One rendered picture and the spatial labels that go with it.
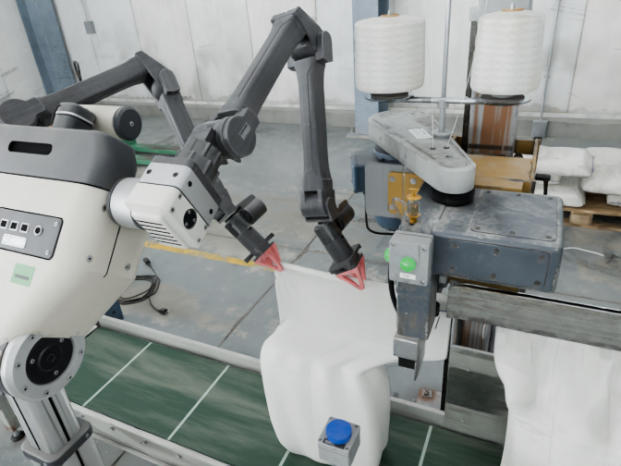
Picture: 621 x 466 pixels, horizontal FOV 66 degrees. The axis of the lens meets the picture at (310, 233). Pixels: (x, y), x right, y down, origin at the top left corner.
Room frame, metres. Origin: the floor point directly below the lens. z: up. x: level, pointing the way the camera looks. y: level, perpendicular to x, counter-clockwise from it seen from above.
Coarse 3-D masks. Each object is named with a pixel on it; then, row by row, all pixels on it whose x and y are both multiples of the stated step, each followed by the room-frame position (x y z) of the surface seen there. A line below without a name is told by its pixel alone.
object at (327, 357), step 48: (288, 288) 1.14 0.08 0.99; (336, 288) 1.06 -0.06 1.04; (384, 288) 1.00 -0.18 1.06; (288, 336) 1.11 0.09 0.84; (336, 336) 1.06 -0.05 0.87; (384, 336) 1.00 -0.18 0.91; (432, 336) 0.95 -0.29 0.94; (288, 384) 1.04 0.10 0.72; (336, 384) 0.98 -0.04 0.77; (384, 384) 0.99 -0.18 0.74; (288, 432) 1.05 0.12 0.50; (384, 432) 1.00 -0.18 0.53
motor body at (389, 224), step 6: (378, 150) 1.30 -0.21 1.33; (378, 156) 1.31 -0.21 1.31; (384, 156) 1.26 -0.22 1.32; (390, 156) 1.25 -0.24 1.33; (384, 162) 1.28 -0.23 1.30; (390, 162) 1.26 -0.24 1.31; (396, 162) 1.25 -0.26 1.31; (378, 216) 1.28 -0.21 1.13; (378, 222) 1.29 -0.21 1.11; (384, 222) 1.26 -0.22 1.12; (390, 222) 1.25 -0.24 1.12; (396, 222) 1.24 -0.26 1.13; (384, 228) 1.27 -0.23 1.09; (390, 228) 1.25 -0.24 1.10; (396, 228) 1.24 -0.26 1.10
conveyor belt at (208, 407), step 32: (96, 352) 1.66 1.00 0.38; (128, 352) 1.64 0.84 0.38; (160, 352) 1.62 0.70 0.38; (96, 384) 1.46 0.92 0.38; (128, 384) 1.45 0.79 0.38; (160, 384) 1.43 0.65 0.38; (192, 384) 1.42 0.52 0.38; (224, 384) 1.40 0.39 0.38; (256, 384) 1.39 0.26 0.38; (128, 416) 1.28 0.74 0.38; (160, 416) 1.27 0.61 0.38; (192, 416) 1.25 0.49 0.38; (224, 416) 1.24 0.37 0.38; (256, 416) 1.23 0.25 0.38; (192, 448) 1.11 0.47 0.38; (224, 448) 1.10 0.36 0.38; (256, 448) 1.09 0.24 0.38; (384, 448) 1.05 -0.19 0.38; (416, 448) 1.04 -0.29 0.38; (448, 448) 1.03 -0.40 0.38; (480, 448) 1.02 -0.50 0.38
